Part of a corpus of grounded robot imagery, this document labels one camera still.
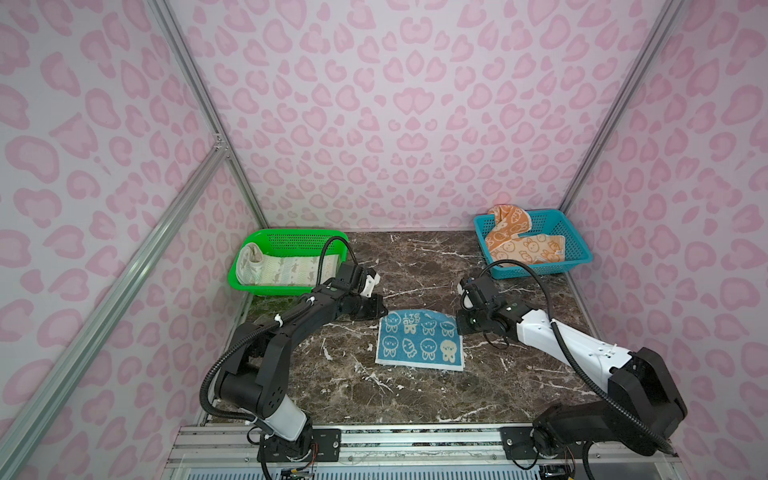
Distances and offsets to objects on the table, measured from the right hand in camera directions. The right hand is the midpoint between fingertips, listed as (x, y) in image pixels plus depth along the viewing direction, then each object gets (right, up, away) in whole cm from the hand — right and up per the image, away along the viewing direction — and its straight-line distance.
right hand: (459, 318), depth 85 cm
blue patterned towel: (-11, -7, +6) cm, 14 cm away
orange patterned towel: (+23, +30, +25) cm, 45 cm away
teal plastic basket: (+41, +31, +28) cm, 58 cm away
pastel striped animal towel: (-63, +13, +12) cm, 66 cm away
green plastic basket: (-60, +24, +32) cm, 72 cm away
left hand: (-20, +3, +2) cm, 20 cm away
